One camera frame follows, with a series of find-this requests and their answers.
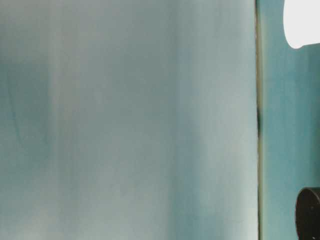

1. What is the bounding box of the black cup holder red handle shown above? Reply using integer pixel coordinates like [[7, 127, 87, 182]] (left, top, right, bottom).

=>
[[294, 186, 320, 240]]

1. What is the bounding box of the blue-green table cloth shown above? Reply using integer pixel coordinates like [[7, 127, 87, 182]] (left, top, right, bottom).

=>
[[256, 0, 320, 240]]

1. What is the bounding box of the white paper cup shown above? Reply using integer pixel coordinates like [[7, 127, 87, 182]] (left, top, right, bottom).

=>
[[282, 0, 320, 50]]

